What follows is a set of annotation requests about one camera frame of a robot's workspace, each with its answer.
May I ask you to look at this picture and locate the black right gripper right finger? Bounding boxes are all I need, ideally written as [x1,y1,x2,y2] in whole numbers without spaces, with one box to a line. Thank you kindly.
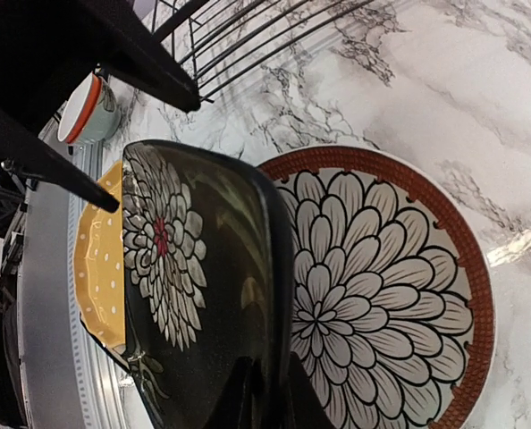
[285,352,334,429]

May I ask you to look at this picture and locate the light green mug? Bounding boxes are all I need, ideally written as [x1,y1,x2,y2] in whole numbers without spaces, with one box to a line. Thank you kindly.
[57,73,121,145]

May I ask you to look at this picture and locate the black wire dish rack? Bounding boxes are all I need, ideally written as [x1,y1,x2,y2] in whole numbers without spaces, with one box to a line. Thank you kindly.
[147,0,370,103]

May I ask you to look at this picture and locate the aluminium frame rail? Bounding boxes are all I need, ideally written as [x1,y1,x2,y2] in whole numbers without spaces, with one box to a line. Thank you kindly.
[17,115,128,429]

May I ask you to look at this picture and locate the black square floral plate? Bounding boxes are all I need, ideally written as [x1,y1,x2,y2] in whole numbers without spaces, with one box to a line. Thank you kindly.
[121,140,293,428]

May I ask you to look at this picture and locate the round brown rim floral plate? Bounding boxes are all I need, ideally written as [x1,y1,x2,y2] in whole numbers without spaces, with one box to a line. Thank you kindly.
[261,146,495,428]

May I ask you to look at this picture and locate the yellow polka dot plate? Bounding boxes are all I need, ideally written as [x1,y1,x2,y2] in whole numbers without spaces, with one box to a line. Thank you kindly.
[73,160,128,354]

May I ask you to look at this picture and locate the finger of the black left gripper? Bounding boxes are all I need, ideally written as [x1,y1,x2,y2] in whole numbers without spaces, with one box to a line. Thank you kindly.
[0,109,119,213]
[0,1,200,112]

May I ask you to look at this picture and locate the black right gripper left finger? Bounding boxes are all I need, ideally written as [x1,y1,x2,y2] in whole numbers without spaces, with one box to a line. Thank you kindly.
[206,357,264,429]

